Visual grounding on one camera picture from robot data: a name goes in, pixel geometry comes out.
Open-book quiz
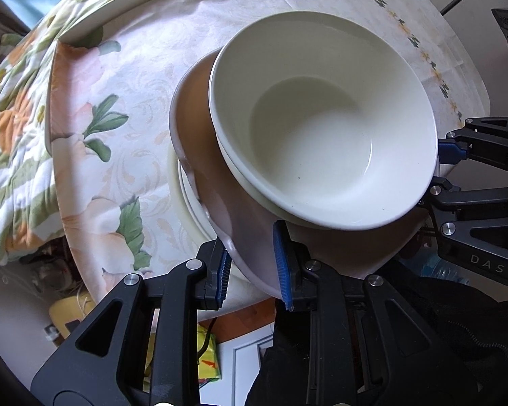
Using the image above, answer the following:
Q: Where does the large pinkish white bowl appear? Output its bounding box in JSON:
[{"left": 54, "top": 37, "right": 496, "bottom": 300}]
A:
[{"left": 169, "top": 48, "right": 428, "bottom": 301}]

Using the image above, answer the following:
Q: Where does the clear plastic bag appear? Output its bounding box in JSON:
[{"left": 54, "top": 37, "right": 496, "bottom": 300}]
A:
[{"left": 419, "top": 254, "right": 468, "bottom": 286}]

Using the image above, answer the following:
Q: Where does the brown crumpled clutter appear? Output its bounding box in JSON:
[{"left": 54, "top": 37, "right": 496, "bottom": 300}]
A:
[{"left": 20, "top": 237, "right": 85, "bottom": 299}]

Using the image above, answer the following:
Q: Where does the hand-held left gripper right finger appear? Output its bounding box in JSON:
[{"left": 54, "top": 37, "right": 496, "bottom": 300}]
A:
[{"left": 272, "top": 219, "right": 479, "bottom": 406}]

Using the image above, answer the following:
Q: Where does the striped floral quilt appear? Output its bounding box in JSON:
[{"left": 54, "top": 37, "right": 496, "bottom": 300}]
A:
[{"left": 0, "top": 0, "right": 280, "bottom": 267}]

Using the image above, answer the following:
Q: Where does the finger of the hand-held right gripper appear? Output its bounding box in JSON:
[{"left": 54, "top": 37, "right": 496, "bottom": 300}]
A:
[
  {"left": 438, "top": 116, "right": 508, "bottom": 174},
  {"left": 417, "top": 177, "right": 508, "bottom": 301}
]

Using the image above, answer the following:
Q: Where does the white cabinet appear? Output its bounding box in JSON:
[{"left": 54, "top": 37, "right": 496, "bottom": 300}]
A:
[{"left": 218, "top": 333, "right": 277, "bottom": 406}]

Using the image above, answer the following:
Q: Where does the cream duck print plate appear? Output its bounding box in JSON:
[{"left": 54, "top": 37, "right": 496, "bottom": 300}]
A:
[{"left": 168, "top": 148, "right": 276, "bottom": 309}]

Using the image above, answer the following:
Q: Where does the yellow snack packet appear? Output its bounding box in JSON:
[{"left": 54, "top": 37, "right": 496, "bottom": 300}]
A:
[{"left": 196, "top": 323, "right": 221, "bottom": 385}]

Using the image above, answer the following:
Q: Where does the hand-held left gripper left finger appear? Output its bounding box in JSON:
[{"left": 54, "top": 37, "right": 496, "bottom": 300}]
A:
[{"left": 30, "top": 239, "right": 230, "bottom": 406}]

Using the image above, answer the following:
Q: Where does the thin black cable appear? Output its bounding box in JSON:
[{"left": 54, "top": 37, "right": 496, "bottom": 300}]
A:
[{"left": 196, "top": 316, "right": 217, "bottom": 362}]

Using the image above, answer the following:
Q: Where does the brown curtain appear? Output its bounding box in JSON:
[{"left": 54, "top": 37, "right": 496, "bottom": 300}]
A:
[{"left": 0, "top": 0, "right": 30, "bottom": 81}]

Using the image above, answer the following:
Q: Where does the floral tablecloth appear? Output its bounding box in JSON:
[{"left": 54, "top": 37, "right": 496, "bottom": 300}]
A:
[{"left": 46, "top": 0, "right": 492, "bottom": 318}]

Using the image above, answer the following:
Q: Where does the yellow container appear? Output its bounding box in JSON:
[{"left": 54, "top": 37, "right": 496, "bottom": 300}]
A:
[{"left": 48, "top": 296, "right": 97, "bottom": 342}]

